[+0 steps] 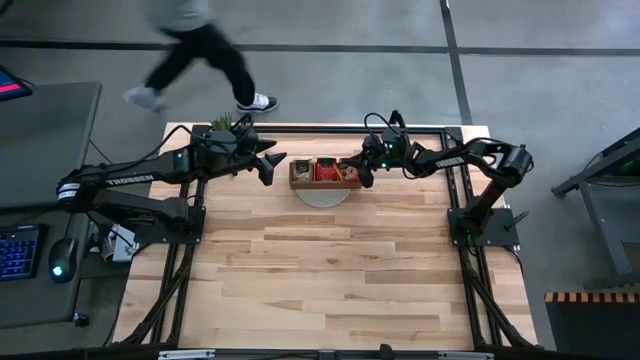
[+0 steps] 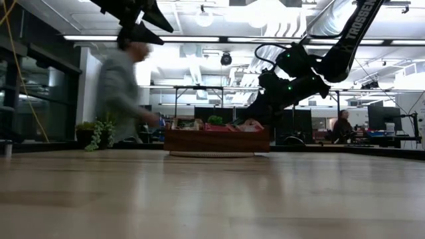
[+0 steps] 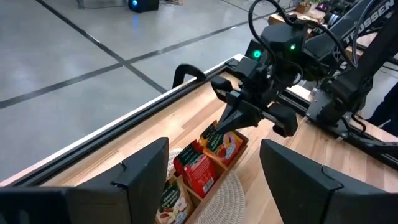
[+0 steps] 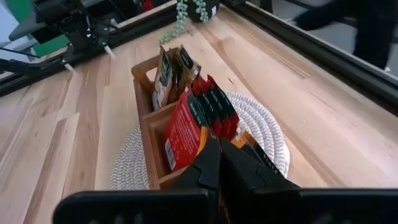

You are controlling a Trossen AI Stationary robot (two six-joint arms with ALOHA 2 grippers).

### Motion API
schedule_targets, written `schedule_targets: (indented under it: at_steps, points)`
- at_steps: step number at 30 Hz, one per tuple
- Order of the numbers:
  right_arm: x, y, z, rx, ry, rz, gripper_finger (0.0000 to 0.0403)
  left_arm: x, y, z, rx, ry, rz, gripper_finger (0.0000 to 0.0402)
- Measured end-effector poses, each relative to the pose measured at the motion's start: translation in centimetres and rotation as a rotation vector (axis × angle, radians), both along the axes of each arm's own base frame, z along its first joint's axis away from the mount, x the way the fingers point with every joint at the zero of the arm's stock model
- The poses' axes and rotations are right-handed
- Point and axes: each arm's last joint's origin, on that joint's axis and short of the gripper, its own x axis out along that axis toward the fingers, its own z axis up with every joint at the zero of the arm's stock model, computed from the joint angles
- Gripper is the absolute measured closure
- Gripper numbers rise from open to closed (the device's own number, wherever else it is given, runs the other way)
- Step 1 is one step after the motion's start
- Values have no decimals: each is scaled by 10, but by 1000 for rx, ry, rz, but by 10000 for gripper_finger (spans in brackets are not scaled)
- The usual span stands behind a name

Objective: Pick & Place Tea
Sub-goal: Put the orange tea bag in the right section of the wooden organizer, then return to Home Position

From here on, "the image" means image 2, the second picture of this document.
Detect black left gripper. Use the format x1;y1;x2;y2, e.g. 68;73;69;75
89;0;174;46

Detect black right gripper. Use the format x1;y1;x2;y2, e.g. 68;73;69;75
245;70;331;118

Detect red strawberry tea bag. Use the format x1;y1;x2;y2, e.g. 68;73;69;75
204;123;233;132

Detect wooden tea organizer box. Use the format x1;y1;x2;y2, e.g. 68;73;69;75
163;125;270;153

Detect black partition panels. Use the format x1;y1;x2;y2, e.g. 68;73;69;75
194;106;313;147

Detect black office chair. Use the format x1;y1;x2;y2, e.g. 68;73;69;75
282;135;308;147

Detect person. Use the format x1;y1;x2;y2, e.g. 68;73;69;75
95;39;161;144
331;109;355;144

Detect potted succulent plant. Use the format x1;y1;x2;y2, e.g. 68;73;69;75
75;116;116;153

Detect black computer monitor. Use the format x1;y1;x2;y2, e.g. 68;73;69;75
367;101;402;132

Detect dark office desk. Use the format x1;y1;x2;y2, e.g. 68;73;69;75
343;134;422;149

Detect black right camera cable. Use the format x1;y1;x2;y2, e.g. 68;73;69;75
254;42;289;69

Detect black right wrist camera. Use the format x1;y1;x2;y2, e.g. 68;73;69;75
275;42;313;79

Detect black aluminium table frame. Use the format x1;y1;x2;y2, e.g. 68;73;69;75
0;141;425;161

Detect yellow hanging cable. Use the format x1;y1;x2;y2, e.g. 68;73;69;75
0;0;49;142

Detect silver metal post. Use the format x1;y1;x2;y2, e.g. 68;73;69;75
3;139;14;159

